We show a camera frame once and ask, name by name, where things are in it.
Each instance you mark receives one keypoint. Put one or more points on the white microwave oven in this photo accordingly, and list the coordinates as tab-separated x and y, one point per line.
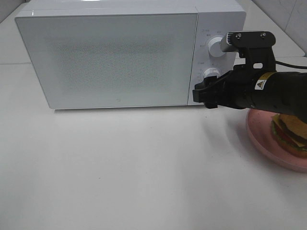
214	18

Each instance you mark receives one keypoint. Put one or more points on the toy burger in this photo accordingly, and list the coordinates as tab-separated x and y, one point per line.
290	133

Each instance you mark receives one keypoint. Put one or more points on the pink speckled plate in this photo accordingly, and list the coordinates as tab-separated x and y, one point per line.
258	126

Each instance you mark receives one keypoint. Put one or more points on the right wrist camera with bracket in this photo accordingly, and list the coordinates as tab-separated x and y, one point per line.
254	46

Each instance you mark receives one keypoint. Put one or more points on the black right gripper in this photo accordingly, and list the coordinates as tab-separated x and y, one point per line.
230	90

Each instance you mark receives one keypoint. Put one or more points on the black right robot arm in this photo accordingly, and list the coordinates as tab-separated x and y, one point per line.
267	90

